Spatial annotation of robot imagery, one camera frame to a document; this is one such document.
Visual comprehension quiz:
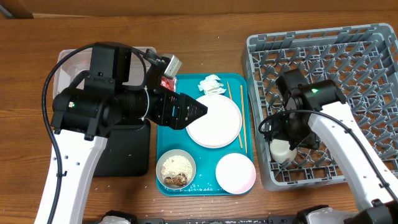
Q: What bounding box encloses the white cup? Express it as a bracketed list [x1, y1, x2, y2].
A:
[269, 139, 297, 164]

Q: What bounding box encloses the large white plate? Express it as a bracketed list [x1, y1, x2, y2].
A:
[186, 95, 243, 149]

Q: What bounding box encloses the wooden chopstick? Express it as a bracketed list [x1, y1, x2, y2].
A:
[227, 82, 243, 149]
[240, 85, 248, 155]

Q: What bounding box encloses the pink white bowl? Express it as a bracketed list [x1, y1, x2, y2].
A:
[215, 153, 256, 195]

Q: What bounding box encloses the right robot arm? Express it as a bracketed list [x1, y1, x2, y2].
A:
[258, 69, 397, 223]

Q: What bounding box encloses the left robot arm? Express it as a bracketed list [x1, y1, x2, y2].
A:
[35, 42, 208, 223]

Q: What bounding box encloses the red snack wrapper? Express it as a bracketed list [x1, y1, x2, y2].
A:
[160, 77, 177, 92]

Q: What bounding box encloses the crumpled white tissue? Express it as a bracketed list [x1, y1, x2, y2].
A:
[198, 74, 226, 95]

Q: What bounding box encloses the teal plastic tray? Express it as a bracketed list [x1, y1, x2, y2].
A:
[157, 73, 253, 197]

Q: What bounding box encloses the black rectangular tray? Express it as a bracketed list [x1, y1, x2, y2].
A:
[93, 120, 150, 177]

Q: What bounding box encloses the grey bowl with rice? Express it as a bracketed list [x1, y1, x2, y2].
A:
[156, 149, 196, 190]

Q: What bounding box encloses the grey dish rack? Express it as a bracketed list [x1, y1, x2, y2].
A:
[241, 24, 397, 174]

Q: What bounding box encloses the clear plastic bin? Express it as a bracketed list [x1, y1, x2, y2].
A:
[52, 49, 144, 98]

